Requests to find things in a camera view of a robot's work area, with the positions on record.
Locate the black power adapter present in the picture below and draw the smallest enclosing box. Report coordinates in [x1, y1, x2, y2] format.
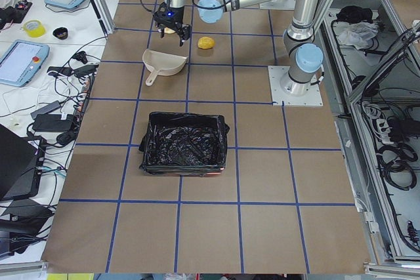
[32, 113, 76, 132]

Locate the black bin liner bag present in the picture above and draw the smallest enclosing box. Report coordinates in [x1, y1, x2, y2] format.
[139, 111, 230, 176]

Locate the black laptop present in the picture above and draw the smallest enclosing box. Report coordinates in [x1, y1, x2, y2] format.
[1, 125, 46, 201]

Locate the beige plastic dustpan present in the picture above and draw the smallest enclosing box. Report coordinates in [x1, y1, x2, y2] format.
[142, 49, 188, 87]

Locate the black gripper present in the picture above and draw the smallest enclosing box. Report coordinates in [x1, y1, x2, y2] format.
[153, 0, 192, 47]

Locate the black power strip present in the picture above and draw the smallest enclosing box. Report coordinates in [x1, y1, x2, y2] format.
[73, 73, 96, 122]

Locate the blue teach pendant near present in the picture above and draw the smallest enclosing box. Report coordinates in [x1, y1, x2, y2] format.
[1, 39, 50, 87]

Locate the yellow tape roll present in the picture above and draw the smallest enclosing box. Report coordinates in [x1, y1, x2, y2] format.
[23, 20, 46, 38]

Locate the black tape roll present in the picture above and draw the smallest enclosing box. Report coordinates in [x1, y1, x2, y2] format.
[52, 27, 68, 40]

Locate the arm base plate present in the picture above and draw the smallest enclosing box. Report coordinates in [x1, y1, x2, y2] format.
[268, 66, 323, 108]

